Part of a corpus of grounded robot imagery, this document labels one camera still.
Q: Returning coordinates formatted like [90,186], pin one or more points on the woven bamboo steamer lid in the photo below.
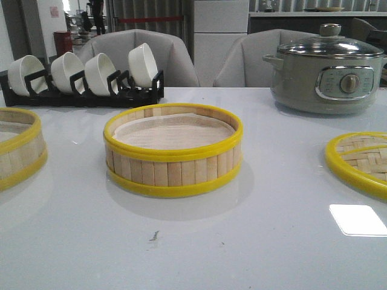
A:
[359,159]

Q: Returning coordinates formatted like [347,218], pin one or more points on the bamboo steamer basket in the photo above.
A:
[24,155]
[173,173]

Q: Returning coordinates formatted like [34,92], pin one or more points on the paper liner in centre basket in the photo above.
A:
[173,132]

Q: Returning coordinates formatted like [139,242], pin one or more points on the paper liner in basket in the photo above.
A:
[5,136]
[173,132]

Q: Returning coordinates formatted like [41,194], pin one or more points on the black dish rack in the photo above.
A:
[122,92]

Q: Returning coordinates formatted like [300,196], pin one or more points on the white bowl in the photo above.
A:
[142,65]
[63,68]
[19,69]
[97,71]

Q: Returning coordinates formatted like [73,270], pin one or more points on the right grey chair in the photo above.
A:
[243,65]

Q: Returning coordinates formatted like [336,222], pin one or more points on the white cabinet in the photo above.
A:
[216,25]

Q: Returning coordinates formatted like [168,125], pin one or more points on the grey electric cooking pot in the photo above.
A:
[325,85]

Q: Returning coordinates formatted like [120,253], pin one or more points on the red bin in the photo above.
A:
[63,42]

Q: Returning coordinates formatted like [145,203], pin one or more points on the glass pot lid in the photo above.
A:
[330,44]

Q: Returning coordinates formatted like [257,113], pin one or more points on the person in black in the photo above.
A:
[97,13]

